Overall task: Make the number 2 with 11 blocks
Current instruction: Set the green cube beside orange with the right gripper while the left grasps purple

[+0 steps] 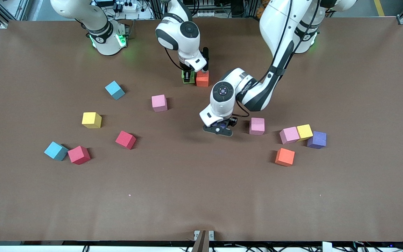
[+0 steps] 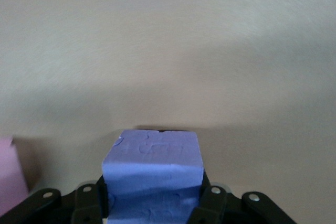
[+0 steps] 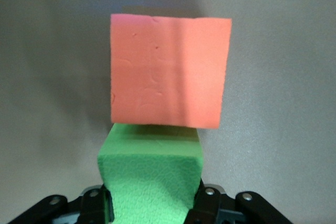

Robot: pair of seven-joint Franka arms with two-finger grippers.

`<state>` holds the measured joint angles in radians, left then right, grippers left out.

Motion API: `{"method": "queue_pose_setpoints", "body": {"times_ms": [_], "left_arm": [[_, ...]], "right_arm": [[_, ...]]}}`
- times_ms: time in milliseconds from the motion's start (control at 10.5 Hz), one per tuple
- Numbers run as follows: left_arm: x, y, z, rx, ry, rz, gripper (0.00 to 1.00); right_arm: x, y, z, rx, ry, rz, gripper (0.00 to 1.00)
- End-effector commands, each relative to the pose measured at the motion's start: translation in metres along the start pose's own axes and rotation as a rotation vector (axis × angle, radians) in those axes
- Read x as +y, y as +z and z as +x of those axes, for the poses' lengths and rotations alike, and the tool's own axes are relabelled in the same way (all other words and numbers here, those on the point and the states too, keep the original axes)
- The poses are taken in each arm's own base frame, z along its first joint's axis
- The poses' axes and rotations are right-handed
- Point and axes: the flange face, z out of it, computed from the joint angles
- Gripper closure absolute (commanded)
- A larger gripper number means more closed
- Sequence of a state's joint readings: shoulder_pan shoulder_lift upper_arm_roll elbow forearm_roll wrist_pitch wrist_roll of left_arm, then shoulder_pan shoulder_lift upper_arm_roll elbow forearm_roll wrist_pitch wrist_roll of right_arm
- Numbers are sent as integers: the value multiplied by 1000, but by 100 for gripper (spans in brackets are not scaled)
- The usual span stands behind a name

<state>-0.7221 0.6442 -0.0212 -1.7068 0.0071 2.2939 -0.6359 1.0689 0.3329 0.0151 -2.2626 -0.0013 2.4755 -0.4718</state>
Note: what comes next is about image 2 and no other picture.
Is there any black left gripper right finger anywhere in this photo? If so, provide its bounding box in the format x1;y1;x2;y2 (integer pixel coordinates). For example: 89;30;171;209
187;171;299;224

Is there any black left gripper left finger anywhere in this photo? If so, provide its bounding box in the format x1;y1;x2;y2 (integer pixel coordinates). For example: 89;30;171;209
0;174;110;224

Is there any purple foam cube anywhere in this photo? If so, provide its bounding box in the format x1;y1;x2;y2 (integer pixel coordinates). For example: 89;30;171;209
101;129;205;224

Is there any pink foam cube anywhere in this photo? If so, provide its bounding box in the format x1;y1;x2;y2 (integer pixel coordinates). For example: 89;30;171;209
0;134;29;216

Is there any brown table cover sheet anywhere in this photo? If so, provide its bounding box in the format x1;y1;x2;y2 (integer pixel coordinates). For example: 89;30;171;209
0;0;336;224

